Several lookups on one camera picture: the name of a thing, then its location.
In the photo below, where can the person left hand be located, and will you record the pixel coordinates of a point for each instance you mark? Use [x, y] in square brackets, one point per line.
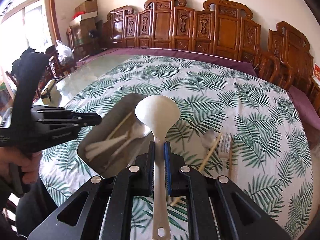
[30, 167]

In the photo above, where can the cardboard boxes stack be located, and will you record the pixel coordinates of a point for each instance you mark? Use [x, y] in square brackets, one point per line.
[82, 33]

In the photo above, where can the cream plastic fork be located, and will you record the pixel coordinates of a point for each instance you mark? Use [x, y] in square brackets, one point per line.
[98, 147]

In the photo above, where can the large steel ladle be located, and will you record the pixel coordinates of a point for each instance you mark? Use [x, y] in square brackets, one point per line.
[159, 113]

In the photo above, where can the red card on shelf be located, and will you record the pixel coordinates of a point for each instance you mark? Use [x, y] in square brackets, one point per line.
[316, 74]

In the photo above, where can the wooden armchair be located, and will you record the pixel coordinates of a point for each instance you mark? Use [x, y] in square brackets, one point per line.
[269, 68]

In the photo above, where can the grey metal tray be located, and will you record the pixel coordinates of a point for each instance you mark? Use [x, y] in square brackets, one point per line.
[99, 133]

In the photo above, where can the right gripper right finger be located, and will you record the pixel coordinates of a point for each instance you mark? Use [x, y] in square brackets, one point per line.
[171, 169]

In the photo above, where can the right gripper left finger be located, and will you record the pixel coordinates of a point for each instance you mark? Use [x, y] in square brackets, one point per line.
[149, 169]

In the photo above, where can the cream plastic spoon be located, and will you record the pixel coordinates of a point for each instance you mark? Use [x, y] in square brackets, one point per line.
[137, 131]

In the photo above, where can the palm leaf tablecloth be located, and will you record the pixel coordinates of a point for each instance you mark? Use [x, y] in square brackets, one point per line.
[271, 156]

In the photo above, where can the plastic bag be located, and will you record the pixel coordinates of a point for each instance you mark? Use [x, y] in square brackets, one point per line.
[64, 54]

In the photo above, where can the carved wooden bench back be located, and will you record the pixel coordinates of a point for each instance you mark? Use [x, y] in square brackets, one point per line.
[222, 28]

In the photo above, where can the steel fork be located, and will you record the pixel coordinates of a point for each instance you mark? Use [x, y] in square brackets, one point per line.
[223, 153]

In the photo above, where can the wooden brush on table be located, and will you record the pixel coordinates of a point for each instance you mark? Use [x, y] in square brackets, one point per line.
[48, 92]

